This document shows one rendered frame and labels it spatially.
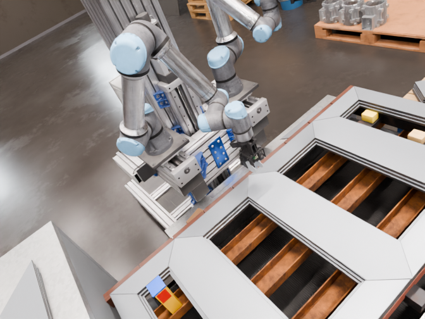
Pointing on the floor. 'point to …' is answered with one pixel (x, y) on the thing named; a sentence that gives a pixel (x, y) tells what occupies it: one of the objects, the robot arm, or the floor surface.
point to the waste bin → (290, 4)
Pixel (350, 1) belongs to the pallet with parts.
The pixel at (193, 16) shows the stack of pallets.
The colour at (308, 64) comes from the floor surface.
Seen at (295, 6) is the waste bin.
